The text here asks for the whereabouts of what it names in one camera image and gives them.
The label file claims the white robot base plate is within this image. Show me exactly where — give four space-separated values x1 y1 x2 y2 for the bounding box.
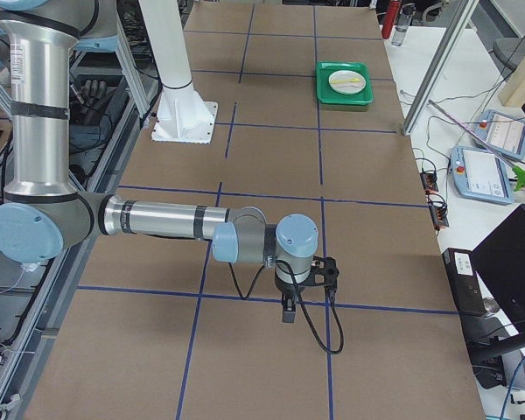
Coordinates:
151 99 218 144

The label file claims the black power strip left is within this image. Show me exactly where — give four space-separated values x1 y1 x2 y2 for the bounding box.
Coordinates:
420 171 438 193

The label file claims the white round plate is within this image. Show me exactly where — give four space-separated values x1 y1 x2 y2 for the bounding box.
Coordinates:
328 70 368 95

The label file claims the black monitor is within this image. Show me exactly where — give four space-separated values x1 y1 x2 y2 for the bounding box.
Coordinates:
470 204 525 363

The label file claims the teach pendant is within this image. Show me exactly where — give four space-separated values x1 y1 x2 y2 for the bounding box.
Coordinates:
473 109 525 161
450 146 515 205

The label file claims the black box with label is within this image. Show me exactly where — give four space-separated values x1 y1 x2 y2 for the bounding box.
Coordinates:
442 248 487 317

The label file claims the near teach pendant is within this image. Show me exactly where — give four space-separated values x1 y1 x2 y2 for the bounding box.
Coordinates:
450 146 515 205

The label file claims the aluminium frame post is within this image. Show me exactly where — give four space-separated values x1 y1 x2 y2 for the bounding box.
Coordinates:
402 0 480 136

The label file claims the clear water bottle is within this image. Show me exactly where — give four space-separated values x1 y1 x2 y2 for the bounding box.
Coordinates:
391 3 416 46

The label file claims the black power strip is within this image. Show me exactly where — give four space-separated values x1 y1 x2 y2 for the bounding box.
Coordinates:
428 200 449 231
420 171 438 193

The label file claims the yellow plastic spoon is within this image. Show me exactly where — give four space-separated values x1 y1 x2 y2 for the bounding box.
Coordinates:
329 78 361 84

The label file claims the red bottle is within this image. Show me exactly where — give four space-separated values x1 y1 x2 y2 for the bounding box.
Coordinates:
381 0 402 39

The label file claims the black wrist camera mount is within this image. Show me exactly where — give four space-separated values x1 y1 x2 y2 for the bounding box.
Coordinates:
304 255 340 291

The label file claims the white central pedestal column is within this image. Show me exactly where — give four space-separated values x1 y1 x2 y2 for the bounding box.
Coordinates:
139 0 195 109

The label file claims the far teach pendant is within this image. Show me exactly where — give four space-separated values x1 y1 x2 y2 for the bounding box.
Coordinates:
473 109 525 161

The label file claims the green handled grabber tool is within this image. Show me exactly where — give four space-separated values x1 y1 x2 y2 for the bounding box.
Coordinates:
428 100 525 192

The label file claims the green plastic tray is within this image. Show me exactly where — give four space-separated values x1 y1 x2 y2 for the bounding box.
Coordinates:
316 61 374 111

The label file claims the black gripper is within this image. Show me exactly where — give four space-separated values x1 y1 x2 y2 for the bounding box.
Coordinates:
275 277 305 324

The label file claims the black power strip right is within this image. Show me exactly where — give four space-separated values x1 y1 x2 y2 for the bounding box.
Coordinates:
428 200 449 231

